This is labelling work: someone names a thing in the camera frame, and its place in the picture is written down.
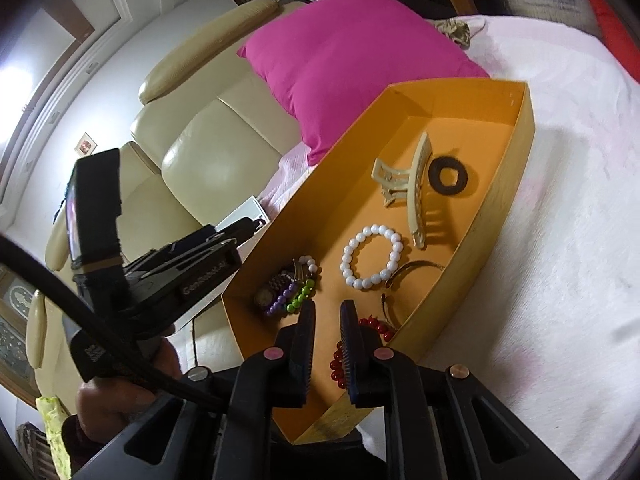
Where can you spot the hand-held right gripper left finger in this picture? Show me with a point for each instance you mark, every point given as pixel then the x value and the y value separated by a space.
pixel 307 360

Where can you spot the metal wristwatch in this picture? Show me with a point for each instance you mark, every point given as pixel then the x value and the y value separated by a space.
pixel 264 297

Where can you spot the white flat box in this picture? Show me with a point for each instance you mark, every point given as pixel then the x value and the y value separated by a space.
pixel 247 210

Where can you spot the person's left forearm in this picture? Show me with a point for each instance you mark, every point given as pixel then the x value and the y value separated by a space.
pixel 75 442

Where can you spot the silver metal bangle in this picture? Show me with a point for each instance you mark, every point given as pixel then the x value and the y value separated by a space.
pixel 410 266

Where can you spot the thin dark bangle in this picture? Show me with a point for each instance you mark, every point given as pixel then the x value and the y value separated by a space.
pixel 389 312

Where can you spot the large red cushion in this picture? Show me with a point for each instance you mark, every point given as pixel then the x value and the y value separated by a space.
pixel 610 20

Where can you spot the orange cardboard box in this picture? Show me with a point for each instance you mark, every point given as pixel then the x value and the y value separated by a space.
pixel 360 195

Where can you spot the person's left hand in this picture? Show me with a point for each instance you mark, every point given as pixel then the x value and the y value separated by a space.
pixel 120 400

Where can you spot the cream leather sofa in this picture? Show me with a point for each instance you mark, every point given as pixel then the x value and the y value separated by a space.
pixel 210 150

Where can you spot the yellow-green cloth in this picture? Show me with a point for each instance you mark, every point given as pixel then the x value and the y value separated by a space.
pixel 52 425

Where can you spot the beige claw hair clip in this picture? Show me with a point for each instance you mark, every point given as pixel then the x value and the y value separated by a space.
pixel 417 200

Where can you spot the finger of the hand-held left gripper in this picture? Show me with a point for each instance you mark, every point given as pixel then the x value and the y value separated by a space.
pixel 235 230

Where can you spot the small wall picture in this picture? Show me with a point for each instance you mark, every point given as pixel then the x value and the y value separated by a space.
pixel 86 144

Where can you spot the patterned beige cloth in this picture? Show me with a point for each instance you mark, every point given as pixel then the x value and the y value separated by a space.
pixel 455 30

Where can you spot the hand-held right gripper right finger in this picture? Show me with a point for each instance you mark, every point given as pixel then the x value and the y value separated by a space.
pixel 347 355

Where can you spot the framed wall decoration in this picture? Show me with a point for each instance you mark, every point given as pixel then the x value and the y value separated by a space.
pixel 17 300

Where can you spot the pink cushion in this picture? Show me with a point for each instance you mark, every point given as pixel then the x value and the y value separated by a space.
pixel 350 60

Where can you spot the white textured blanket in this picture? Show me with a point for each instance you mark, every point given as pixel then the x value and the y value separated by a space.
pixel 575 210

